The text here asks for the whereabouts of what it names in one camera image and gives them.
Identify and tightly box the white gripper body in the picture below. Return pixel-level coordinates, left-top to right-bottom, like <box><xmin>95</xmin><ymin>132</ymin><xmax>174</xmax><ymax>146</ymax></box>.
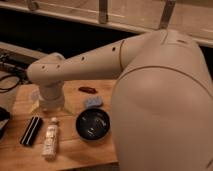
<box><xmin>39</xmin><ymin>83</ymin><xmax>65</xmax><ymax>110</ymax></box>

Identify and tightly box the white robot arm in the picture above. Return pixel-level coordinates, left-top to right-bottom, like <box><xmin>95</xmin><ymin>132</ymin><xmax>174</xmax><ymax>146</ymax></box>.
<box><xmin>27</xmin><ymin>30</ymin><xmax>213</xmax><ymax>171</ymax></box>

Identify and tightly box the blue sponge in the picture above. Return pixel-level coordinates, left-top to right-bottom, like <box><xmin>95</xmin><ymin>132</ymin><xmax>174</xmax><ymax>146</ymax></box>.
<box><xmin>83</xmin><ymin>96</ymin><xmax>103</xmax><ymax>108</ymax></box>

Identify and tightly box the metal rail frame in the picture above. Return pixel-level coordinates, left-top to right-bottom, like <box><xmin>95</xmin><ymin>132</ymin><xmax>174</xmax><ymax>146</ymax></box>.
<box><xmin>0</xmin><ymin>42</ymin><xmax>46</xmax><ymax>71</ymax></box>

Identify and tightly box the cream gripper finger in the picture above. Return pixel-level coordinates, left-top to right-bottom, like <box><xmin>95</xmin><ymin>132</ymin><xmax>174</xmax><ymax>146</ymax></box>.
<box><xmin>64</xmin><ymin>101</ymin><xmax>75</xmax><ymax>115</ymax></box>
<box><xmin>29</xmin><ymin>100</ymin><xmax>39</xmax><ymax>114</ymax></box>

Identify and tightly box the dark ceramic bowl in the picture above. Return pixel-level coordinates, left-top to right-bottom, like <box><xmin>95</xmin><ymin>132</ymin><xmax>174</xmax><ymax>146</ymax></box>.
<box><xmin>75</xmin><ymin>108</ymin><xmax>110</xmax><ymax>141</ymax></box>

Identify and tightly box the black object at left edge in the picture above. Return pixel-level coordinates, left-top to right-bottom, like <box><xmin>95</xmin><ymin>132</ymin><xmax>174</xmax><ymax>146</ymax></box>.
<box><xmin>0</xmin><ymin>107</ymin><xmax>10</xmax><ymax>139</ymax></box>

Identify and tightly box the wooden table board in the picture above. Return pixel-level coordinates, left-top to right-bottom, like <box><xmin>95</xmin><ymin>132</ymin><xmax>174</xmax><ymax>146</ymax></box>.
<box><xmin>0</xmin><ymin>80</ymin><xmax>117</xmax><ymax>171</ymax></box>

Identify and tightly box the black cable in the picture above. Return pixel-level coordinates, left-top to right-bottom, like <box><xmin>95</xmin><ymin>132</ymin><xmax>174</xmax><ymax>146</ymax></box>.
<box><xmin>0</xmin><ymin>73</ymin><xmax>24</xmax><ymax>94</ymax></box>

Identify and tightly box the white plastic bottle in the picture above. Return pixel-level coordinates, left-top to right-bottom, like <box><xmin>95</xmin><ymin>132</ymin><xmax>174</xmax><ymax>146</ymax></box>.
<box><xmin>42</xmin><ymin>117</ymin><xmax>59</xmax><ymax>160</ymax></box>

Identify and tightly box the black rectangular box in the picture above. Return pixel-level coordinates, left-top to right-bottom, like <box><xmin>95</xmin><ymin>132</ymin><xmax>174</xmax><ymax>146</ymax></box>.
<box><xmin>20</xmin><ymin>116</ymin><xmax>43</xmax><ymax>146</ymax></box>

